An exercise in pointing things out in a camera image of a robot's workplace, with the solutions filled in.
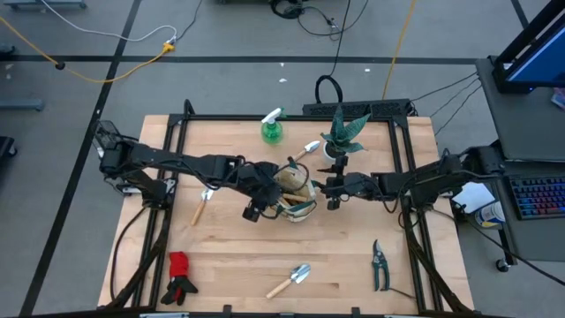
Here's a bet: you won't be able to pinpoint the grey side desk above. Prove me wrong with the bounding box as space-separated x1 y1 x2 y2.
475 57 565 262

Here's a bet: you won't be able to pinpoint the black floor stand foot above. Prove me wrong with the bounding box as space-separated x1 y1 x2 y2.
0 135 19 159

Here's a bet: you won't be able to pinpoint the green spray bottle white trigger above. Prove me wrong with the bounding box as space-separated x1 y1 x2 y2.
260 107 287 146

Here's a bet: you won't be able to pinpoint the red and black gardening glove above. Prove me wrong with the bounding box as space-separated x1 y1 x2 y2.
160 251 200 307

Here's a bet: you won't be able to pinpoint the cream and green gardening bag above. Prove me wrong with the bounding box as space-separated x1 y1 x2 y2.
271 156 319 223

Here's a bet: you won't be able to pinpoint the black monitor on stand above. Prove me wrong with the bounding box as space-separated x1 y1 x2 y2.
491 0 565 95

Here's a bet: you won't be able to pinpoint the thin black desk cable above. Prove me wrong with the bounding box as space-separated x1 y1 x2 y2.
412 72 480 103
434 86 483 136
430 79 481 118

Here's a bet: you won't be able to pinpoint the green-handled pruning shears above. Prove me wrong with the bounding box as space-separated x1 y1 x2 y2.
371 238 391 292

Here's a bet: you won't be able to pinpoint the black vented control box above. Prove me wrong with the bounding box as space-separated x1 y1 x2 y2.
302 98 412 118

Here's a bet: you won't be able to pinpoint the grey metal furniture foot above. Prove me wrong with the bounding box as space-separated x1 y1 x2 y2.
0 97 45 112
3 0 88 11

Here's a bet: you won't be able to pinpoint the large wooden-handled steel trowel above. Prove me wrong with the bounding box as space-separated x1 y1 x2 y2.
265 263 312 300

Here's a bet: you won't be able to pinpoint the yellow hanging cord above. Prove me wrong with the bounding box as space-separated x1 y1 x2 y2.
381 0 418 101

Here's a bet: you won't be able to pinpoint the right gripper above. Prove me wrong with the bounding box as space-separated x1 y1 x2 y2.
316 154 380 211

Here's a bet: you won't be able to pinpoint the white paper sheet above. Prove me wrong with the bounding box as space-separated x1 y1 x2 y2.
451 181 496 216

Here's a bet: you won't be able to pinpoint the white and blue canister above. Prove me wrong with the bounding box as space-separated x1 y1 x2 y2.
473 201 507 230

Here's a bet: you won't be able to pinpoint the black floor cable bundle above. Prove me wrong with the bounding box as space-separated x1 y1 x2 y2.
268 0 370 42

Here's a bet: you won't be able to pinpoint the backlit rainbow keyboard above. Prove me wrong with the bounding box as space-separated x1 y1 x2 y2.
508 175 565 222

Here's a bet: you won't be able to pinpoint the black aluminium table frame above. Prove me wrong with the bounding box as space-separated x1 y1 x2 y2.
99 99 476 318

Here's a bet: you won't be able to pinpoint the snake plant in white pot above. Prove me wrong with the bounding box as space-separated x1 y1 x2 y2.
320 104 372 163

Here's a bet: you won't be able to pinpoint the black wire mesh cage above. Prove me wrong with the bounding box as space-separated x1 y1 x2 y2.
93 119 121 139

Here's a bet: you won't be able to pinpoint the small wooden-handled steel trowel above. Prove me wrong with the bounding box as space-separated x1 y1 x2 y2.
190 188 215 227

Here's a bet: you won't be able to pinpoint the yellow floor extension cable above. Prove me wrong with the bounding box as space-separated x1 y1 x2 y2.
0 15 177 85

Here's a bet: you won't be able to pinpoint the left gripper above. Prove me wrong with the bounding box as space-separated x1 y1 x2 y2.
237 161 284 223

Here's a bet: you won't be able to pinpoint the black looped floor cable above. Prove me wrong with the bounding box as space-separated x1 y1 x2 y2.
314 0 353 105

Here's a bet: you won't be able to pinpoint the white floor cable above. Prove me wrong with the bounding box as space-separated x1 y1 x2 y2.
39 0 178 45

